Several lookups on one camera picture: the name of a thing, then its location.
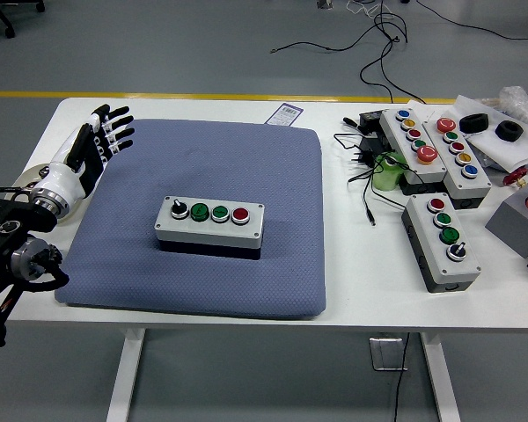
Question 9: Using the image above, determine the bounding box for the blue-grey padded mat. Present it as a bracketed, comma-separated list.
[54, 118, 327, 321]

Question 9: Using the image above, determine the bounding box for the cream shallow dish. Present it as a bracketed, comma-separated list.
[12, 162, 89, 226]

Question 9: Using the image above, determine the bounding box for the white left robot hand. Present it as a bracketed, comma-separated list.
[38, 104, 136, 211]

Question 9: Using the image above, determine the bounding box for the black power adapter box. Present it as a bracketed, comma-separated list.
[358, 109, 387, 135]

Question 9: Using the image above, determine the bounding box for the light green tape roll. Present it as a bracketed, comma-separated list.
[372, 151, 407, 192]

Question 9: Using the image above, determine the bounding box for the purple and white label card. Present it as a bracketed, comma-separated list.
[265, 102, 304, 127]

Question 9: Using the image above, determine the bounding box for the silver floor socket plate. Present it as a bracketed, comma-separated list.
[369, 337, 409, 373]

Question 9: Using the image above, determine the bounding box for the clear bubble wrap bag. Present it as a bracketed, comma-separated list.
[496, 85, 528, 128]

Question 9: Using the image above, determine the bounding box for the black plug with thin cord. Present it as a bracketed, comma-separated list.
[333, 131, 419, 228]

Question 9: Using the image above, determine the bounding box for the long black floor cable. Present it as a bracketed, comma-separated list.
[270, 0, 428, 105]

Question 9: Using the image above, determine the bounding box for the white table leg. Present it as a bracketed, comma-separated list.
[105, 327, 147, 422]
[419, 331, 462, 422]

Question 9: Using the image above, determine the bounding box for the white paper sheet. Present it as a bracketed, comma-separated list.
[407, 94, 528, 171]

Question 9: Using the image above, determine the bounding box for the grey five-button box, mushroom end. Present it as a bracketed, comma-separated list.
[423, 117, 493, 210]

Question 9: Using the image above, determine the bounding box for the black hanging cable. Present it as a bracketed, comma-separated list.
[393, 332, 412, 422]

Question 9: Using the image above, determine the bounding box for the grey block box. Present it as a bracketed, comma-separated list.
[485, 182, 528, 260]

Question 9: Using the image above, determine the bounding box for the black foam ring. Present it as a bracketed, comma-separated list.
[459, 113, 490, 134]
[495, 120, 524, 143]

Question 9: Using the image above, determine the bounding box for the grey five-button box, blue end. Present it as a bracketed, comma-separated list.
[379, 107, 451, 196]

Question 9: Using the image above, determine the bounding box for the black office chair base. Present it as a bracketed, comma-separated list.
[0, 0, 47, 40]

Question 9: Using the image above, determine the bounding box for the grey four-button control box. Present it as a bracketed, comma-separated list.
[153, 195, 265, 262]
[400, 193, 483, 295]

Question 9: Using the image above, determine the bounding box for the black gear with silver hub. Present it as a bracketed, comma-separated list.
[34, 240, 63, 275]

